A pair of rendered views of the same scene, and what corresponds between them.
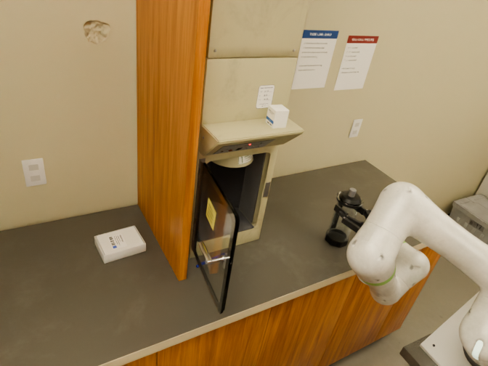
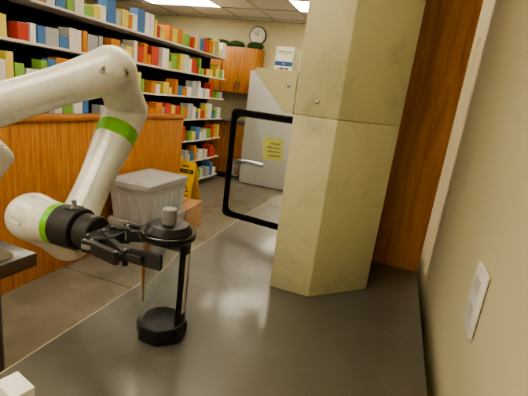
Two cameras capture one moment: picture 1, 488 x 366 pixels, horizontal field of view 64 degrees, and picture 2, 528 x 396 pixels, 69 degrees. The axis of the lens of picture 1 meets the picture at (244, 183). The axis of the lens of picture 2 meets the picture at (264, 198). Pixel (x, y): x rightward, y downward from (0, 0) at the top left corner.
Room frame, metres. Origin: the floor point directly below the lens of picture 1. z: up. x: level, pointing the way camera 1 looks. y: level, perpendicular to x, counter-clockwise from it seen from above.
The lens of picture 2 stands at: (2.02, -0.73, 1.44)
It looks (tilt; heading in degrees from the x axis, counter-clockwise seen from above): 15 degrees down; 143
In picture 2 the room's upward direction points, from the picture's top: 7 degrees clockwise
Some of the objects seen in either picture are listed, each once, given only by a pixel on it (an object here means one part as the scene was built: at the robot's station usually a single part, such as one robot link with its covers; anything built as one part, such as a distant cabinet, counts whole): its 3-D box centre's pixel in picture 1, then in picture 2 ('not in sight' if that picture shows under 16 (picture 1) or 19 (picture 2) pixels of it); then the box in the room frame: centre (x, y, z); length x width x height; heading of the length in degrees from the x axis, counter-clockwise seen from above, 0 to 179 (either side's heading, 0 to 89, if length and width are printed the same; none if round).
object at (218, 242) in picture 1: (211, 237); (263, 170); (0.95, 0.07, 1.19); 0.30 x 0.01 x 0.40; 28
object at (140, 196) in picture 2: not in sight; (149, 195); (-1.13, 0.43, 0.49); 0.60 x 0.42 x 0.33; 125
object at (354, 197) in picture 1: (351, 195); (169, 224); (1.36, -0.44, 1.18); 0.09 x 0.09 x 0.07
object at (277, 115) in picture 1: (277, 116); (287, 60); (1.18, -0.07, 1.54); 0.05 x 0.05 x 0.06; 30
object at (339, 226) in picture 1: (343, 218); (164, 279); (1.35, -0.44, 1.06); 0.11 x 0.11 x 0.21
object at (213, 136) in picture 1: (252, 141); (291, 93); (1.14, 0.00, 1.46); 0.32 x 0.11 x 0.10; 125
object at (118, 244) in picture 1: (120, 243); not in sight; (1.09, 0.43, 0.96); 0.16 x 0.12 x 0.04; 129
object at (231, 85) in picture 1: (222, 150); (346, 150); (1.29, 0.10, 1.33); 0.32 x 0.25 x 0.77; 125
